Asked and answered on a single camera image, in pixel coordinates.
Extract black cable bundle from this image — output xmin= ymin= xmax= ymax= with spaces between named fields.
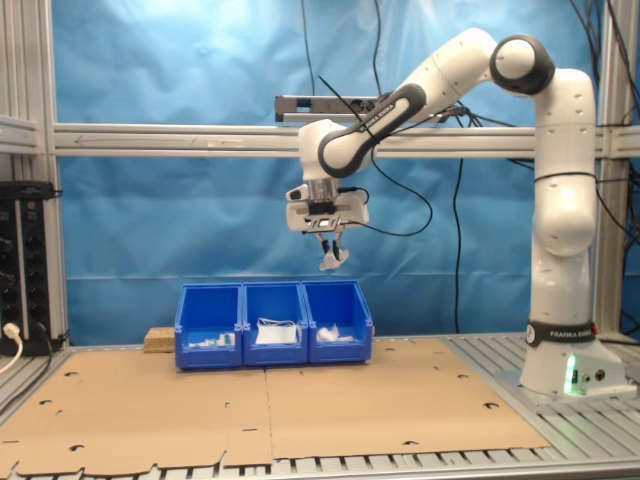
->
xmin=569 ymin=0 xmax=640 ymax=341

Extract white bagged mask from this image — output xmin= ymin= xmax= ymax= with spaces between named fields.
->
xmin=315 ymin=323 xmax=359 ymax=345

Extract wooden block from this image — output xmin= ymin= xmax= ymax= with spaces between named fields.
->
xmin=143 ymin=327 xmax=177 ymax=355

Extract black plug with cable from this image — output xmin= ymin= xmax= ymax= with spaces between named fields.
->
xmin=0 ymin=322 xmax=69 ymax=416

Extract aluminium frame post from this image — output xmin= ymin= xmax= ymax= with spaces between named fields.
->
xmin=38 ymin=0 xmax=70 ymax=346
xmin=0 ymin=0 xmax=41 ymax=184
xmin=594 ymin=0 xmax=632 ymax=336

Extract blue bin with face masks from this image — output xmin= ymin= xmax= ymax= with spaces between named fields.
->
xmin=242 ymin=281 xmax=310 ymax=368

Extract brown cardboard sheet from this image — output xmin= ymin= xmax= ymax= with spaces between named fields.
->
xmin=0 ymin=348 xmax=275 ymax=477
xmin=264 ymin=337 xmax=552 ymax=460

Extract blue bin with syringe packets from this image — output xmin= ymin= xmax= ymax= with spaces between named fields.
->
xmin=174 ymin=283 xmax=246 ymax=371

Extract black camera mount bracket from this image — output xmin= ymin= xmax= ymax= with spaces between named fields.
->
xmin=302 ymin=199 xmax=349 ymax=235

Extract thin black hanging cable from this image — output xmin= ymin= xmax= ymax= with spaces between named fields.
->
xmin=373 ymin=0 xmax=385 ymax=97

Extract grey power strip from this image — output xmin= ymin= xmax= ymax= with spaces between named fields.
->
xmin=273 ymin=93 xmax=401 ymax=124

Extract light blue surgical mask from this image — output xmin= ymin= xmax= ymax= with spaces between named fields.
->
xmin=255 ymin=317 xmax=302 ymax=346

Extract white plug with cable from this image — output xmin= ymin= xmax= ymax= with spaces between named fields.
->
xmin=0 ymin=322 xmax=25 ymax=376

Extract blue bin with white packets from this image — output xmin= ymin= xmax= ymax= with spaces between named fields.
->
xmin=301 ymin=279 xmax=375 ymax=366

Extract aluminium cross beam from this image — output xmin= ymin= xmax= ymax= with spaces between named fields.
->
xmin=52 ymin=122 xmax=606 ymax=159

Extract aluminium side rail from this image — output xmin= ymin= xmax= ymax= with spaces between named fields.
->
xmin=0 ymin=113 xmax=42 ymax=155

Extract black power strip plug cables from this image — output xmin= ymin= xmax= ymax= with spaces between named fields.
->
xmin=439 ymin=102 xmax=539 ymax=169

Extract black socket rack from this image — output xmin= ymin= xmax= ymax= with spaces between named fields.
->
xmin=0 ymin=180 xmax=64 ymax=357

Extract black camera cable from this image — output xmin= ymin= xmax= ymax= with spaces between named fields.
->
xmin=337 ymin=149 xmax=434 ymax=238

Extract long black hanging cable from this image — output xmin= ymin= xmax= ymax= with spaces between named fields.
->
xmin=452 ymin=158 xmax=466 ymax=335

